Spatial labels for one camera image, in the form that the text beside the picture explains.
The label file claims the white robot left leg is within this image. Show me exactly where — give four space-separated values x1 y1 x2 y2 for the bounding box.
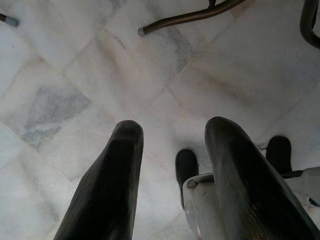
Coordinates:
174 149 219 240

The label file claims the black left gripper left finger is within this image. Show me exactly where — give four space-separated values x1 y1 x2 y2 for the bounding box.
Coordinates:
53 119 144 240

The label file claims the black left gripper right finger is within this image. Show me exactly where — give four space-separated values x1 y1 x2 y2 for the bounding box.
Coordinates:
204 116 320 240

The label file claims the white robot right leg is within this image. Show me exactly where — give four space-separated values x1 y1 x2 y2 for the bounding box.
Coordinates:
265 135 320 208

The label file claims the white robot leg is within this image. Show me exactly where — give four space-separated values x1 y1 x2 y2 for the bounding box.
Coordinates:
174 149 219 240
265 135 320 208

